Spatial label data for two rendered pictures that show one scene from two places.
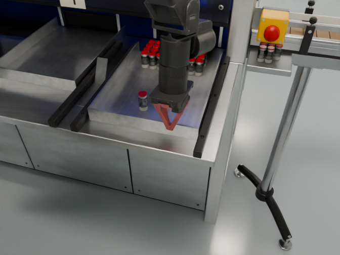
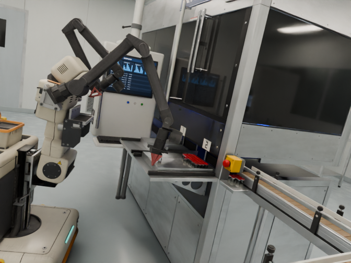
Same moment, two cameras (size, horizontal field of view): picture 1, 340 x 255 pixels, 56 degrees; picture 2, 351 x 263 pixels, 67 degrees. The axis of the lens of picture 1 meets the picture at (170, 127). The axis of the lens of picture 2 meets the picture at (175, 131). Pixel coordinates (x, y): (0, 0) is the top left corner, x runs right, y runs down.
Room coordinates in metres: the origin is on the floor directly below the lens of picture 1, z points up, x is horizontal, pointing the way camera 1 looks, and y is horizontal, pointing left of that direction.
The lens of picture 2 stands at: (-0.33, -1.06, 1.38)
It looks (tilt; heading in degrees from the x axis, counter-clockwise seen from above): 11 degrees down; 48
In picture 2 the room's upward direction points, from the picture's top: 11 degrees clockwise
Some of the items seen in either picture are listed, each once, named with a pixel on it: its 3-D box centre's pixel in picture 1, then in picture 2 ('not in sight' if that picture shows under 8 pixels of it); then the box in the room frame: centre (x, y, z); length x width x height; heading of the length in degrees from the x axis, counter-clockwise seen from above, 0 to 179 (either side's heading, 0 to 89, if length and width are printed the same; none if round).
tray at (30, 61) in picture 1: (65, 48); (168, 146); (0.88, 0.32, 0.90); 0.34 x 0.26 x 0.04; 164
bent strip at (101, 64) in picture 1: (92, 81); not in sight; (0.69, 0.20, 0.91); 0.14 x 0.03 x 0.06; 164
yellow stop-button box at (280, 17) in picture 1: (272, 25); (233, 163); (0.83, -0.28, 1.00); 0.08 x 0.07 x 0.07; 164
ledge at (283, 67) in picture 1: (269, 59); (236, 186); (0.87, -0.31, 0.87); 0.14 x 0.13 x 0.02; 164
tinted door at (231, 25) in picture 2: not in sight; (218, 63); (0.91, 0.04, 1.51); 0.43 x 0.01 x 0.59; 74
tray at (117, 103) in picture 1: (162, 82); (176, 163); (0.70, 0.02, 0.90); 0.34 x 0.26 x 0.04; 164
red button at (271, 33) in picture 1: (271, 32); (226, 163); (0.79, -0.27, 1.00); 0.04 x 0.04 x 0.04; 74
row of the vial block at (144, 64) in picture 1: (171, 63); (189, 162); (0.78, 0.00, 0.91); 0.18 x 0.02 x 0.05; 75
